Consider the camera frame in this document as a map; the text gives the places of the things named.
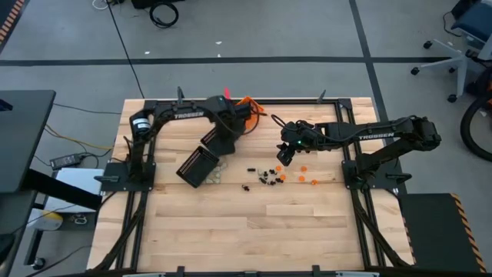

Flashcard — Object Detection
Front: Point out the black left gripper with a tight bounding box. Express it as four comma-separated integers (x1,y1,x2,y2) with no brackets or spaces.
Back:
228,102,266,130

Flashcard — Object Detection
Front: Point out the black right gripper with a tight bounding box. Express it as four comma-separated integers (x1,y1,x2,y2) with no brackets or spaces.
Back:
276,119,321,167

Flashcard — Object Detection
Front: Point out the orange plastic mesh basket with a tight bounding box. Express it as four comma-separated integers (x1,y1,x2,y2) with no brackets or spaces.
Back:
234,95,267,132

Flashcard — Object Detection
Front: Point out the black equipment case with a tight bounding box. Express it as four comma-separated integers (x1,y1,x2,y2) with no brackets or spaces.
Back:
130,0,186,10

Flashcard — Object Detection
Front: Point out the black hazard-striped platform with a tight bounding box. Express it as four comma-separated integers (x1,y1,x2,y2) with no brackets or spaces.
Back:
397,192,488,274

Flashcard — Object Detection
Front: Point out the white box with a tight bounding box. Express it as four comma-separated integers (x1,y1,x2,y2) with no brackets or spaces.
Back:
42,167,104,213

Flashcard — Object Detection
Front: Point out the black power adapter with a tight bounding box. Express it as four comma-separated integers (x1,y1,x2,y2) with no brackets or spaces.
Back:
48,152,82,171

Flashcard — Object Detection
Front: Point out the black desk crossbeam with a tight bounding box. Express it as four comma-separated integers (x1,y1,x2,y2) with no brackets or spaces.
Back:
22,168,104,212

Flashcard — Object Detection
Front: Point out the blue white office chair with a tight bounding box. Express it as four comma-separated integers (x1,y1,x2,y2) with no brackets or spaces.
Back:
410,0,492,103

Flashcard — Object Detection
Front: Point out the black desk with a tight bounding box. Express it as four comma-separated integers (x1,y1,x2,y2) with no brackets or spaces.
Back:
0,90,57,194

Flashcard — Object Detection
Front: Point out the white yellow plastic item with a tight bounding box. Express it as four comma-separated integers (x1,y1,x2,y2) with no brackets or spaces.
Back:
27,210,65,232

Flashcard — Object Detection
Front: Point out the black hazard-striped floor mat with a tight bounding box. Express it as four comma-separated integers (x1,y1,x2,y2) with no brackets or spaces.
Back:
0,0,26,45

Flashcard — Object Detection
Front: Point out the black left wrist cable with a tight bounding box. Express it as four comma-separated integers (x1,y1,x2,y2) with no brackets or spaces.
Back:
224,109,263,136

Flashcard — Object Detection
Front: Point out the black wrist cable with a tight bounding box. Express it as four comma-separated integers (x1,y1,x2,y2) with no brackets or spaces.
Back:
270,113,293,130
224,109,263,136

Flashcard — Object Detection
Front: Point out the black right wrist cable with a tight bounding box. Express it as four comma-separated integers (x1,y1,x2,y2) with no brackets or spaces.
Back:
270,113,293,130

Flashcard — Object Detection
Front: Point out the coiled black cable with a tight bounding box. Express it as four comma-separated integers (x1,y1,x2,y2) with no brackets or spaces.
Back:
148,1,180,29

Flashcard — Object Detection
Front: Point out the long black floor cable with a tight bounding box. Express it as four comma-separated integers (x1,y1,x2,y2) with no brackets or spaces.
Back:
105,0,146,100

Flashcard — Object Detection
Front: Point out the thin black desk cable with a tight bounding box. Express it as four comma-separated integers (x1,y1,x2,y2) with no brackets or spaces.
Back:
52,102,123,116

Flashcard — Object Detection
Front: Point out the black vacuum hose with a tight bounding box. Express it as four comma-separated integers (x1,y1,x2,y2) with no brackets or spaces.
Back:
459,94,492,163

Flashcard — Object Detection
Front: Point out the yellow floor cable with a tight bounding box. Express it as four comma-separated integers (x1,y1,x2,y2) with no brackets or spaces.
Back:
43,123,115,152

